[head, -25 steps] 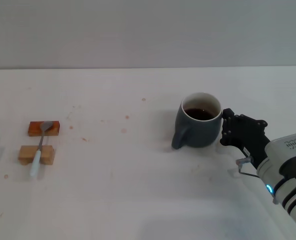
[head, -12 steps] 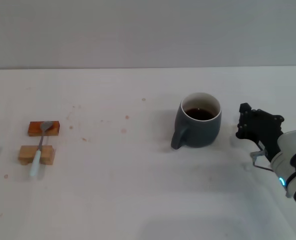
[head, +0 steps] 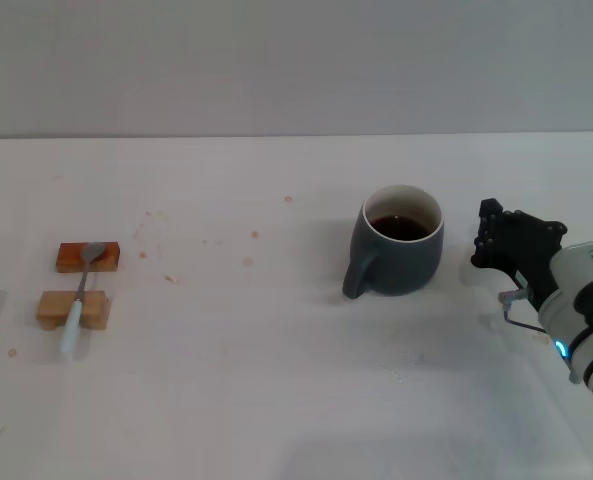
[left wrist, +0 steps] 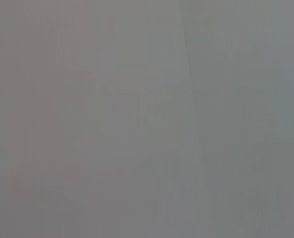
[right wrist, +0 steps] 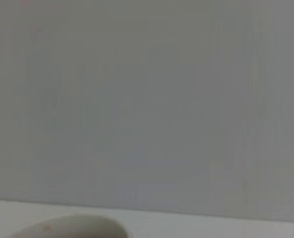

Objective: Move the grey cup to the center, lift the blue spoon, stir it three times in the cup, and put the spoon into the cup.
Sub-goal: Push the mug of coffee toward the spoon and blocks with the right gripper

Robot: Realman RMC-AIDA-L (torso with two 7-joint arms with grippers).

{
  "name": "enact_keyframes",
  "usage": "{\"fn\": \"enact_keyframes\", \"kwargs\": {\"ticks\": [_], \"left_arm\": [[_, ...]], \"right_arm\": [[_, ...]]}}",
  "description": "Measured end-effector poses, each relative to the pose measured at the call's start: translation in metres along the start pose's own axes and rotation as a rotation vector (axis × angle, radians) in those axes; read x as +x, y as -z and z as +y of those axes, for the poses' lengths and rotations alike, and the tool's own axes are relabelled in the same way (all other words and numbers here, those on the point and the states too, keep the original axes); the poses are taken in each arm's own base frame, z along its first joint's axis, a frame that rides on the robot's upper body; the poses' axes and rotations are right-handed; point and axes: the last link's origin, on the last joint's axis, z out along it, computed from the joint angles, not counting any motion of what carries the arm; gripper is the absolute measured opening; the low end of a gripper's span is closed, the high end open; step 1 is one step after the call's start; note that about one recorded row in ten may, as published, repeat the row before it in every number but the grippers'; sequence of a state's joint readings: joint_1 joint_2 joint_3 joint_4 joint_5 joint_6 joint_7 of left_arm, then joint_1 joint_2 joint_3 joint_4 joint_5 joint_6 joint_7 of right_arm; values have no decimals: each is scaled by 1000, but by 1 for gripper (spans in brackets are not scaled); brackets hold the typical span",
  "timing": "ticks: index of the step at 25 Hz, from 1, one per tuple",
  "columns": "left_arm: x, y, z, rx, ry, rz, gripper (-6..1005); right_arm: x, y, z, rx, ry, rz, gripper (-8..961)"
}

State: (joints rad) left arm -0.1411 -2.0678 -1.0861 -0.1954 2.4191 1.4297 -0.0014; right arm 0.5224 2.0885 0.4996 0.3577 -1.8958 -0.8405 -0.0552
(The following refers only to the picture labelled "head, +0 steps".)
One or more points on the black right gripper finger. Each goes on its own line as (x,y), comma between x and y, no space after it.
(486,252)
(490,217)

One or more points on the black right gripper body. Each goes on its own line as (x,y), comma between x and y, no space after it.
(531,245)

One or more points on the grey ceramic cup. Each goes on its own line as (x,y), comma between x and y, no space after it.
(401,267)

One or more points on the dark coffee liquid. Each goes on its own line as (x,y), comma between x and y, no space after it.
(398,226)

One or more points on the dark orange wooden block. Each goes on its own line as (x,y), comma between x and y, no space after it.
(68,257)

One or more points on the light wooden block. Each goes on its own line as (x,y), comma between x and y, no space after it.
(51,305)

